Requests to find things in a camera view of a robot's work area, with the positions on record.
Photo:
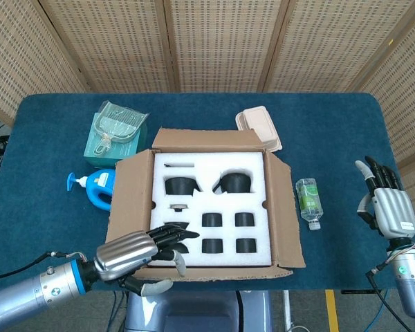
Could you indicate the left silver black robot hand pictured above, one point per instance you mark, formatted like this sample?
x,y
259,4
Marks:
x,y
124,256

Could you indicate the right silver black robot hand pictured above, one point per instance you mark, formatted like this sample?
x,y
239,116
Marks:
x,y
394,214

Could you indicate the red taped cardboard box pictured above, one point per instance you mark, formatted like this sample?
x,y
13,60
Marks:
x,y
131,200

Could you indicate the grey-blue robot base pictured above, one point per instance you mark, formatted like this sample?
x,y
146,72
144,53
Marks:
x,y
200,311

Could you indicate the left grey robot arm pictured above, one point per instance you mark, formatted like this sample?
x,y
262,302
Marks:
x,y
31,294

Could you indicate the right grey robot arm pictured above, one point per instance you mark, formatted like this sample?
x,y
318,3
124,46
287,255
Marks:
x,y
413,280

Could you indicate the white foam insert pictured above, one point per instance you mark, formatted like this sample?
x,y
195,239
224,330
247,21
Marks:
x,y
207,204

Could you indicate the teal boxed item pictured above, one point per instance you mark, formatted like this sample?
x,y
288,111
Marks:
x,y
124,152

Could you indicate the small black lid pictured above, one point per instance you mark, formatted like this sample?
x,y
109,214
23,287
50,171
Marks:
x,y
178,207

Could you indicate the blue pump detergent bottle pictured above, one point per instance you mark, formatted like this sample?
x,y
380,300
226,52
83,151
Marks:
x,y
97,186

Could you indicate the black bar under table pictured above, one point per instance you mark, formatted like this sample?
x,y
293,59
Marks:
x,y
359,292

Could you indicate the clear bottle with green label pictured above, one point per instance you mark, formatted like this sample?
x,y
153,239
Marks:
x,y
309,200

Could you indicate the small black tea cup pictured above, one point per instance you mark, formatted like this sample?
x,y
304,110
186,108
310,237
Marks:
x,y
244,219
212,220
212,246
245,245

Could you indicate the black pitcher with spout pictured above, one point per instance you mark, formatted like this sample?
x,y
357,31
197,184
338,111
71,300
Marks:
x,y
180,186

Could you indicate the thin black tea pick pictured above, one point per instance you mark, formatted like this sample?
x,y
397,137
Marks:
x,y
180,165

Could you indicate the green scoop in plastic bag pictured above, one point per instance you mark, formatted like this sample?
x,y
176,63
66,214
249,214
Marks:
x,y
117,121

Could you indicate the blue table cloth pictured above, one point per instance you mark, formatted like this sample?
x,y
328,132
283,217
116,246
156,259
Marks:
x,y
297,114

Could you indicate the white pole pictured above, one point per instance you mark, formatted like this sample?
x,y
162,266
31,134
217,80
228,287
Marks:
x,y
287,311

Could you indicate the beige lidded food container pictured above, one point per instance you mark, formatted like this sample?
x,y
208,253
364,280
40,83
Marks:
x,y
259,121

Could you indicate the woven folding screen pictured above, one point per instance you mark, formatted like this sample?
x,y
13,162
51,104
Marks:
x,y
221,41

